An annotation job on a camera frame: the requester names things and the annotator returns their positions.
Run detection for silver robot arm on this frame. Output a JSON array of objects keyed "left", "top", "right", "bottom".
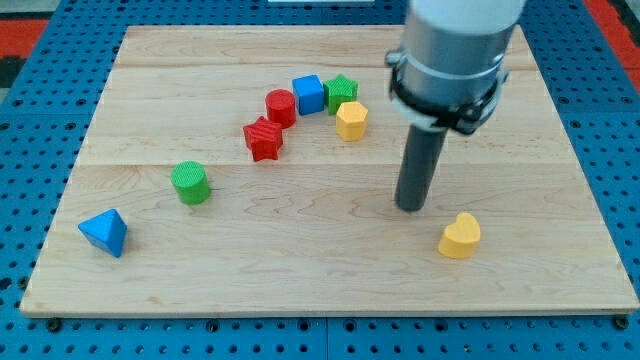
[{"left": 386, "top": 0, "right": 526, "bottom": 135}]

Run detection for yellow hexagon block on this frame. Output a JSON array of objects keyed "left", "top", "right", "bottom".
[{"left": 336, "top": 101, "right": 368, "bottom": 142}]

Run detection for red star block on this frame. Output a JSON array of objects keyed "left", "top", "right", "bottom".
[{"left": 243, "top": 116, "right": 283, "bottom": 162}]

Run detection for red cylinder block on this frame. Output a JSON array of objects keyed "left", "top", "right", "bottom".
[{"left": 265, "top": 89, "right": 296, "bottom": 129}]

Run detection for blue cube block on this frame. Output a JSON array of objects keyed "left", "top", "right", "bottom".
[{"left": 292, "top": 74, "right": 324, "bottom": 116}]

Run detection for light wooden board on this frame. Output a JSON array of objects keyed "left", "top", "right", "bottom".
[{"left": 20, "top": 26, "right": 639, "bottom": 318}]

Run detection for green star block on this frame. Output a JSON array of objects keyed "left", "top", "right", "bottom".
[{"left": 323, "top": 74, "right": 358, "bottom": 115}]

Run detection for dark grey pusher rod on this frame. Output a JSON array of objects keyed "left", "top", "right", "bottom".
[{"left": 394, "top": 125, "right": 447, "bottom": 212}]

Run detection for green cylinder block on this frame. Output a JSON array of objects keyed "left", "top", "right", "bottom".
[{"left": 170, "top": 160, "right": 211, "bottom": 205}]

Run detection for yellow heart block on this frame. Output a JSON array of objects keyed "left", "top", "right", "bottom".
[{"left": 437, "top": 212, "right": 482, "bottom": 259}]

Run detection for blue triangle block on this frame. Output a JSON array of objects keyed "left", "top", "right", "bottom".
[{"left": 78, "top": 209, "right": 128, "bottom": 258}]

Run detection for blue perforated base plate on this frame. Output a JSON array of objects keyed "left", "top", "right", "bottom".
[{"left": 1, "top": 0, "right": 639, "bottom": 359}]

